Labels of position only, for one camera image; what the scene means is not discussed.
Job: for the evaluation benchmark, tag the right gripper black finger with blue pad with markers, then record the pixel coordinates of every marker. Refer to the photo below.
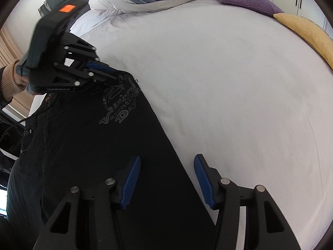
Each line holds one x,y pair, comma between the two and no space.
266,226
84,219

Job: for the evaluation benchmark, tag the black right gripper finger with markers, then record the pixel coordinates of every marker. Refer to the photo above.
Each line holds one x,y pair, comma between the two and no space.
71,78
85,59

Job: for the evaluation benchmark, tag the black denim pants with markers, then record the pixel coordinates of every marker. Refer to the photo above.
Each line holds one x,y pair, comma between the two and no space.
83,138

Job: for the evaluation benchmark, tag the person's left hand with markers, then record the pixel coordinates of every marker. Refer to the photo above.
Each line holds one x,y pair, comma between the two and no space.
21,81

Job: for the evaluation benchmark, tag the light blue pillow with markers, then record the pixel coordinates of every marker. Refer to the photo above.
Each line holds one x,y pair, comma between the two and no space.
91,19

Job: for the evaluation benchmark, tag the person's leg grey trousers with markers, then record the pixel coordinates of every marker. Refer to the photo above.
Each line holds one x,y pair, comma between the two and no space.
21,227

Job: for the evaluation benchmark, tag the white bed mattress sheet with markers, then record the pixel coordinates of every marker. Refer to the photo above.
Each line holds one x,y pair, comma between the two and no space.
241,89

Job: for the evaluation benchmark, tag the yellow pillow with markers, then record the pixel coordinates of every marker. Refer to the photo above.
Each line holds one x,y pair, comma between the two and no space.
310,32

